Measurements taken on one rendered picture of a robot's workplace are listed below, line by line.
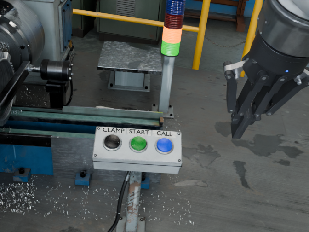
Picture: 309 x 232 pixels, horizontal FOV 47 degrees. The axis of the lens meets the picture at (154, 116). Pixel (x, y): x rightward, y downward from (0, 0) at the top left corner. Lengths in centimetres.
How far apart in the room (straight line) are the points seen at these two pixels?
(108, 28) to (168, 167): 345
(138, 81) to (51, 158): 58
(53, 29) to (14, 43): 28
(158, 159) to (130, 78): 79
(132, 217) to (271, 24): 55
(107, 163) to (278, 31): 40
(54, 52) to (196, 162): 67
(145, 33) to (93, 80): 254
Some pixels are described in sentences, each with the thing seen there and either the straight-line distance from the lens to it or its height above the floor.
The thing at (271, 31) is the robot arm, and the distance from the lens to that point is 43.
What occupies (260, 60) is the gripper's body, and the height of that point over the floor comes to 131.
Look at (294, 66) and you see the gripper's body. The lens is 47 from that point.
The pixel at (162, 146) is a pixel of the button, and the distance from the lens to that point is 68.
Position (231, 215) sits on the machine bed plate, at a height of 80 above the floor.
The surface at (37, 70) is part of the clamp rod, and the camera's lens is 108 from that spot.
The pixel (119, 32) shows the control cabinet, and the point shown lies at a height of 14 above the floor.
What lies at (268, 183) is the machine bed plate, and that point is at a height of 80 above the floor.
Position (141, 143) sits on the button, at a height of 107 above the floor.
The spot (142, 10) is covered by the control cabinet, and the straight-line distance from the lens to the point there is 392.
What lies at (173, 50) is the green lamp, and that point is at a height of 105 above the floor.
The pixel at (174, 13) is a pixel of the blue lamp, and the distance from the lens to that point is 113.
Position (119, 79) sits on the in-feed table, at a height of 83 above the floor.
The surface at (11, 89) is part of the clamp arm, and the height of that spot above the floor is 103.
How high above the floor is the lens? 148
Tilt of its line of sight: 32 degrees down
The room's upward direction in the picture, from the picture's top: 6 degrees clockwise
